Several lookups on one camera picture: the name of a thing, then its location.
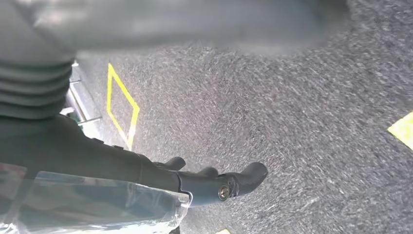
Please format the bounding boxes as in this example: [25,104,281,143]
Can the yellow floor tape square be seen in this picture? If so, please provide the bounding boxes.
[387,111,413,152]
[106,63,141,152]

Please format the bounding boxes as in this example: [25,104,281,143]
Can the stainless steel table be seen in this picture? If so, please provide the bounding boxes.
[59,60,103,140]

